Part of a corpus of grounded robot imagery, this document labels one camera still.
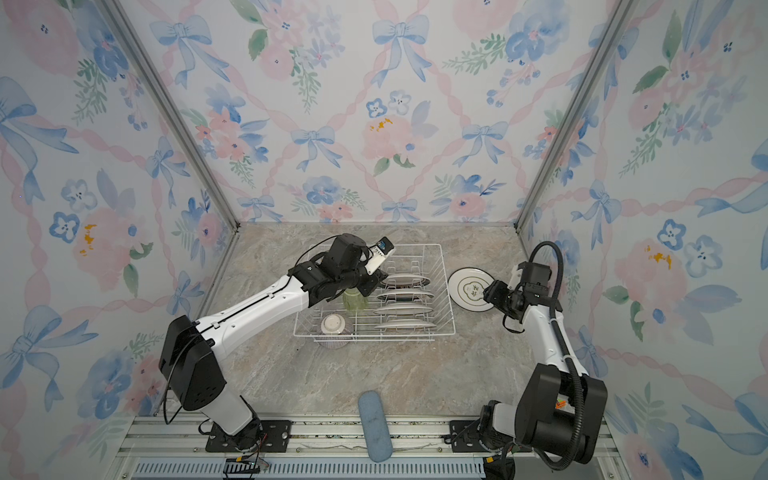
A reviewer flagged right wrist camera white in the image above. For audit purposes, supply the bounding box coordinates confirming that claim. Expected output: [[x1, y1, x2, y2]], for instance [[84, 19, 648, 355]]
[[509, 269, 522, 290]]

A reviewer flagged aluminium corner post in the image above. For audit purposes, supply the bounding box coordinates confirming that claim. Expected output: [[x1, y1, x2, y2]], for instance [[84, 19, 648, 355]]
[[95, 0, 240, 232], [514, 0, 636, 235]]

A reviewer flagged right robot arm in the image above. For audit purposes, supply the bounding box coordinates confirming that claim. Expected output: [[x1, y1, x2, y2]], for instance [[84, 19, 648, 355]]
[[477, 241, 608, 471]]

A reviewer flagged left aluminium corner post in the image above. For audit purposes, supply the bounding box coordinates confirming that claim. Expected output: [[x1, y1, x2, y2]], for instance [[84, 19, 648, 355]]
[[95, 0, 240, 232]]

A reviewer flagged white plate red green rim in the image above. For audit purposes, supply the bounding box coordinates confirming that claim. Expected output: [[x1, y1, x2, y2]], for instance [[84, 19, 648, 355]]
[[382, 273, 431, 288], [376, 289, 434, 302]]

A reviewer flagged blue oval sponge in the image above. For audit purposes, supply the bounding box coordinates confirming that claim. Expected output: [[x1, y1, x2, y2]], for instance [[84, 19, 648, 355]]
[[358, 391, 394, 463]]

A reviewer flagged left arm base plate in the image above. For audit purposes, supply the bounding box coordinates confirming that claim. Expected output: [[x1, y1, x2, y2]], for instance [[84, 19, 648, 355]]
[[205, 419, 292, 454]]

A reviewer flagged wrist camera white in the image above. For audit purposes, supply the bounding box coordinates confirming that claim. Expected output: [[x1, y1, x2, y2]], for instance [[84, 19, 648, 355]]
[[365, 237, 395, 275], [509, 269, 522, 290]]

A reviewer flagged white wire dish rack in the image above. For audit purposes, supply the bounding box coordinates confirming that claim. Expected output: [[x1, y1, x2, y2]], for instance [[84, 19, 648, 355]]
[[293, 244, 456, 343]]

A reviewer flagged aluminium front rail frame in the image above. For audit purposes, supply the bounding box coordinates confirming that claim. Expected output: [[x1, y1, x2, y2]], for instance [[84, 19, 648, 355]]
[[110, 413, 631, 480]]

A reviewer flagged right aluminium corner post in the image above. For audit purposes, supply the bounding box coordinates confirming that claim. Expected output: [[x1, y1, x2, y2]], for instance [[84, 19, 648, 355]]
[[514, 0, 636, 235]]

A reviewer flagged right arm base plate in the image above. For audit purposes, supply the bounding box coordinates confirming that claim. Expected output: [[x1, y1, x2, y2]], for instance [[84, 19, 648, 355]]
[[444, 419, 499, 454]]

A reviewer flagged white plate in rack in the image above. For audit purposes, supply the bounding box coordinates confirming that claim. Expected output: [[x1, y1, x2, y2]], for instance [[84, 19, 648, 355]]
[[374, 318, 436, 330]]

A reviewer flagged white ribbed bowl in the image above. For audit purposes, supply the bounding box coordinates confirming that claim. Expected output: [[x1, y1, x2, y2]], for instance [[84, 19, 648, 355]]
[[318, 313, 351, 350]]

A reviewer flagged green translucent plastic cup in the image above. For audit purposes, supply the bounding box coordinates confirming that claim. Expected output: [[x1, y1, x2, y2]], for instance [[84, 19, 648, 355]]
[[342, 288, 369, 313]]

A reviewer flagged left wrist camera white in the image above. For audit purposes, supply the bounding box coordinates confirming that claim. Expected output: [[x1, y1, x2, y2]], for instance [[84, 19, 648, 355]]
[[365, 237, 395, 275]]

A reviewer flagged white plate green rim logo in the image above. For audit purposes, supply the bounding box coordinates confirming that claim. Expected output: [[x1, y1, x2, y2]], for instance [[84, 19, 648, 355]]
[[374, 302, 433, 316], [447, 267, 494, 312]]

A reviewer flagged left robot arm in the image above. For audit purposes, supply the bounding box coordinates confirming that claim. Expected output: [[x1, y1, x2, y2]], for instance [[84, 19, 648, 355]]
[[158, 233, 395, 452]]

